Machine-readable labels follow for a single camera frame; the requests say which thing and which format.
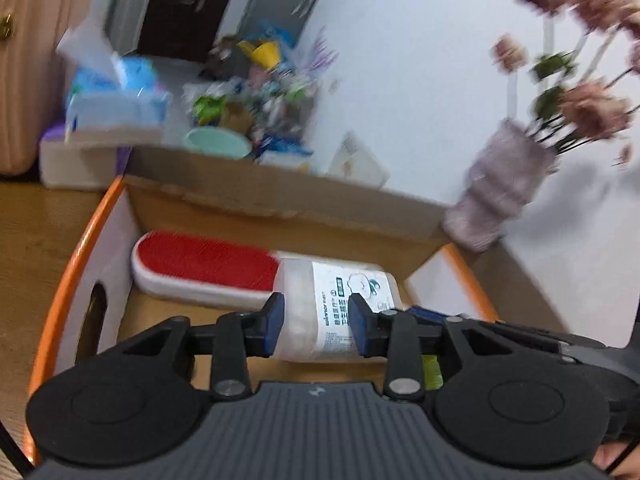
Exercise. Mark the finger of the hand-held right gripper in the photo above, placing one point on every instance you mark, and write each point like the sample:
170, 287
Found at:
540, 337

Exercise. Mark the blue tissue pack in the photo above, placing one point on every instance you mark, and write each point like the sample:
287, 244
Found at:
120, 95

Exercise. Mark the dark brown door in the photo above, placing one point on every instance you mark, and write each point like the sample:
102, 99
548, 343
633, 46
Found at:
185, 5

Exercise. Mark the pink textured vase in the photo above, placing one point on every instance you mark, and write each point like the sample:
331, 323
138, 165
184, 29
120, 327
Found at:
500, 190

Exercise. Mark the white and purple box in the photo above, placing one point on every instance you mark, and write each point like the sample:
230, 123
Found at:
80, 160

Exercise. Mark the white plastic bottle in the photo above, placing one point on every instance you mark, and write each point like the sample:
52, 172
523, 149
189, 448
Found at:
320, 300

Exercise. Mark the teal bowl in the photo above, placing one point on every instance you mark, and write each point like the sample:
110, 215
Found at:
217, 144

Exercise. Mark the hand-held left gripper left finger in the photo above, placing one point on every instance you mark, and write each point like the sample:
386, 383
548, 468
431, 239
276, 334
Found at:
272, 325

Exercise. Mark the orange cardboard box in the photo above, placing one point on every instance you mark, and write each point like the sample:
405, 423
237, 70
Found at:
165, 210

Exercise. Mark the cluster of small bottles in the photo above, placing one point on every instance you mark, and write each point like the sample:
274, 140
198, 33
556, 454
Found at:
270, 105

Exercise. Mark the blue bag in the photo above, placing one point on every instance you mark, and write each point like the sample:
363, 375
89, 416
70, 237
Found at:
272, 32

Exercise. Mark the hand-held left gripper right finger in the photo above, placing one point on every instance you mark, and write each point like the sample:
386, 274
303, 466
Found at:
361, 327

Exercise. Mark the person's right hand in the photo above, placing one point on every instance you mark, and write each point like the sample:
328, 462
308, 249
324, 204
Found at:
607, 460

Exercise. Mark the purple paper flowers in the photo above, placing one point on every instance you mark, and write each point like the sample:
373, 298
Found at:
320, 57

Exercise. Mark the dried pink roses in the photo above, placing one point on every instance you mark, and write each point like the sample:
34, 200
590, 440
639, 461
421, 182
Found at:
590, 110

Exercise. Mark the red and white lint brush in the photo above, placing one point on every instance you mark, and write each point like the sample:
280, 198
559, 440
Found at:
200, 262

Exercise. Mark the pink ribbed suitcase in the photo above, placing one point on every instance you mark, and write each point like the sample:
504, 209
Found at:
30, 75

